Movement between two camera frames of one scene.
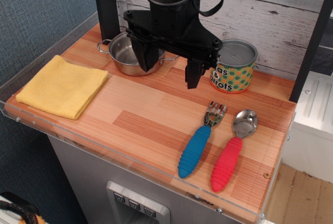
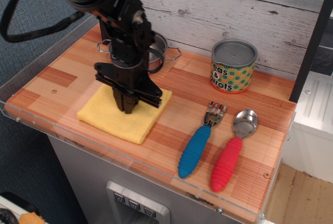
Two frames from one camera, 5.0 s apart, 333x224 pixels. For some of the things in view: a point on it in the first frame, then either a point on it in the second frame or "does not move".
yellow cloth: x=62 y=88 to x=101 y=110
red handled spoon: x=244 y=122 does not move
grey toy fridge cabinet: x=106 y=192 does not move
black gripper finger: x=194 y=70 to x=130 y=103
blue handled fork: x=198 y=139 does not move
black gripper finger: x=147 y=50 to x=119 y=99
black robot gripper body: x=176 y=27 to x=128 y=71
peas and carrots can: x=233 y=73 does not move
